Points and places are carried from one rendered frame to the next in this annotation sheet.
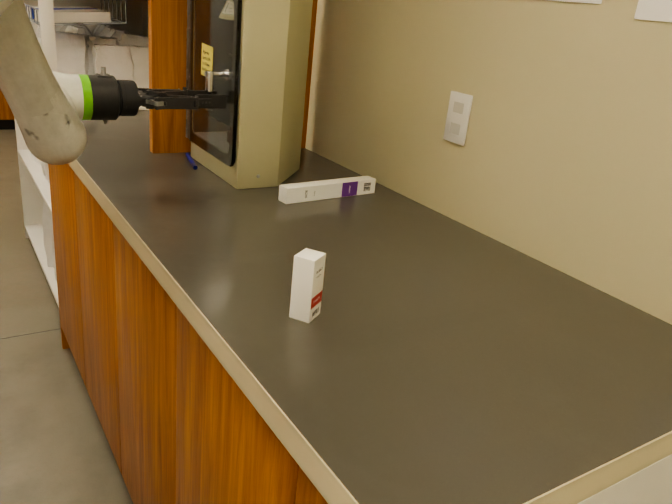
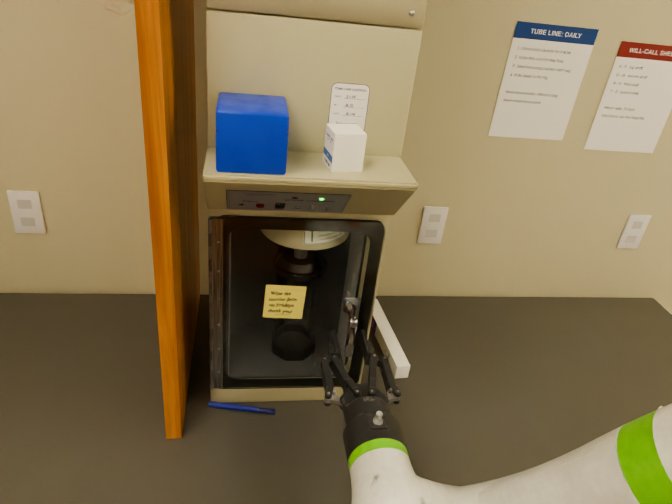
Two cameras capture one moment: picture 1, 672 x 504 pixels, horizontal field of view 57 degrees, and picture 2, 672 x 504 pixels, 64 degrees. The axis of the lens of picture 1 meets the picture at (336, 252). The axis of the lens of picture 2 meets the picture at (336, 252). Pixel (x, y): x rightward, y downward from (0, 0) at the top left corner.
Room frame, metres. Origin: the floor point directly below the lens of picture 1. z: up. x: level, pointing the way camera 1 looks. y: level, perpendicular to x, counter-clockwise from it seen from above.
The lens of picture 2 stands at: (1.16, 1.10, 1.82)
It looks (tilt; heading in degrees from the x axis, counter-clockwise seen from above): 30 degrees down; 293
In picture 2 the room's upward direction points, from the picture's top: 7 degrees clockwise
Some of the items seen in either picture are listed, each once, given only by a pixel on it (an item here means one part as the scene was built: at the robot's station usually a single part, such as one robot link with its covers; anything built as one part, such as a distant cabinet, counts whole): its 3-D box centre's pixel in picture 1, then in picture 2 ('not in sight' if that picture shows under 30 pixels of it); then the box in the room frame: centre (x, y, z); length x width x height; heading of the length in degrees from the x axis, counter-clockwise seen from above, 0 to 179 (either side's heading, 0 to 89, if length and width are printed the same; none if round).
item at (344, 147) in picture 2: not in sight; (344, 147); (1.48, 0.36, 1.54); 0.05 x 0.05 x 0.06; 43
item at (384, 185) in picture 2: not in sight; (308, 193); (1.52, 0.39, 1.46); 0.32 x 0.11 x 0.10; 34
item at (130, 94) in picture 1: (138, 98); (365, 407); (1.34, 0.46, 1.14); 0.09 x 0.08 x 0.07; 125
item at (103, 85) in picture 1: (103, 95); (374, 441); (1.30, 0.52, 1.15); 0.09 x 0.06 x 0.12; 35
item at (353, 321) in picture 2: (215, 89); (349, 330); (1.44, 0.31, 1.17); 0.05 x 0.03 x 0.10; 124
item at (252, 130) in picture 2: not in sight; (251, 132); (1.59, 0.44, 1.56); 0.10 x 0.10 x 0.09; 34
